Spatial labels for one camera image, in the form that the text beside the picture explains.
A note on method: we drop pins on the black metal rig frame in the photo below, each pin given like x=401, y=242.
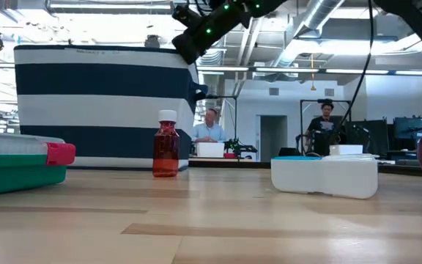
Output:
x=301, y=124

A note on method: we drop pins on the blue white pill organizer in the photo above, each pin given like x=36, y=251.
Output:
x=324, y=177

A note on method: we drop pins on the black monitor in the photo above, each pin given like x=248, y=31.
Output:
x=416, y=128
x=376, y=137

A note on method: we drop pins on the black background robot arm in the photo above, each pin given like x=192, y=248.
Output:
x=238, y=146

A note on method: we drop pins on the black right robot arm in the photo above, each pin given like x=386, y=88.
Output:
x=416, y=22

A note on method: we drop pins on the silver ventilation duct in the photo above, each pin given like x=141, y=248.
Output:
x=321, y=12

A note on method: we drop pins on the black aluminium table frame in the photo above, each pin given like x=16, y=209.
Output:
x=233, y=165

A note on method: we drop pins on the navy white striped fabric bin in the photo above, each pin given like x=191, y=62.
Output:
x=101, y=80

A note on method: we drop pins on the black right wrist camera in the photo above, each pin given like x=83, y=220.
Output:
x=186, y=15

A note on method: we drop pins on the red bottle white cap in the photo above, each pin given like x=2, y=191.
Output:
x=165, y=150

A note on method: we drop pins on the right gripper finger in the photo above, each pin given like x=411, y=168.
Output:
x=185, y=38
x=193, y=51

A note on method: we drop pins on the white box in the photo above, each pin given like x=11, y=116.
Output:
x=210, y=149
x=346, y=149

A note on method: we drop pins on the yellow hanging pendant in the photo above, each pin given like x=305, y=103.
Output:
x=312, y=87

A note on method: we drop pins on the green first aid kit box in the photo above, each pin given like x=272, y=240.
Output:
x=17, y=176

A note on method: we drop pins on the person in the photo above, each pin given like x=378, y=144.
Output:
x=209, y=132
x=322, y=135

